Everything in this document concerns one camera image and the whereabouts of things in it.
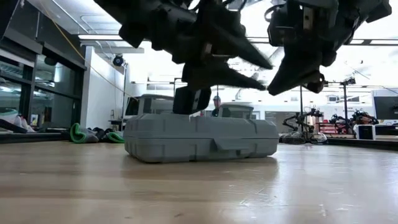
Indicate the black round pole-mounted camera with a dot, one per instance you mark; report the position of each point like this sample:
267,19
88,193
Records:
118,60

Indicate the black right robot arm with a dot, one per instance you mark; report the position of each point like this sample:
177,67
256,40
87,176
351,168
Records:
357,18

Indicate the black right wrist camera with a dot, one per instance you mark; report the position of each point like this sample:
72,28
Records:
276,28

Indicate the thin black pole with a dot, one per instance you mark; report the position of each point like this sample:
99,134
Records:
301,99

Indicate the black desktop monitor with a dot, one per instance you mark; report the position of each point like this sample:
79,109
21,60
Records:
387,107
132,107

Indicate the white cloth bundle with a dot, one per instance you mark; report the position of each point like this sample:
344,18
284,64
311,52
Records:
23,124

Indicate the clear safety glasses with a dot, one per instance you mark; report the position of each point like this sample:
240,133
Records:
306,138

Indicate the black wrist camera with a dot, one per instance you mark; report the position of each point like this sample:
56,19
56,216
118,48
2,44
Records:
189,101
276,28

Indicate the black background robot arm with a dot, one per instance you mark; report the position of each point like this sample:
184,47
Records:
303,119
357,117

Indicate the small white box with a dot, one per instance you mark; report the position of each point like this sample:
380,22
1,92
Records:
366,132

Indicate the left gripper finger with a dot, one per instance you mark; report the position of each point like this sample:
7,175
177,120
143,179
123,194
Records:
217,76
230,31

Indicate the grey plastic tool case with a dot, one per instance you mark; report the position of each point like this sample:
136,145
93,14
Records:
186,140

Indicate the person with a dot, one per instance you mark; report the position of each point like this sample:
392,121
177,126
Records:
216,101

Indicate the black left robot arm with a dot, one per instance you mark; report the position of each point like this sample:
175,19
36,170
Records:
124,9

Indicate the grey office chair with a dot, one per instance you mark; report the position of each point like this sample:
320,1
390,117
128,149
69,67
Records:
155,104
236,110

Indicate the black tripod stand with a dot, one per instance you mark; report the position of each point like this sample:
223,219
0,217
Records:
345,105

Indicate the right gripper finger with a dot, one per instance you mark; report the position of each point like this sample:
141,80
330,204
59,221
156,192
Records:
295,71
317,84

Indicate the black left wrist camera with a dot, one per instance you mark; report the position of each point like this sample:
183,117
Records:
189,101

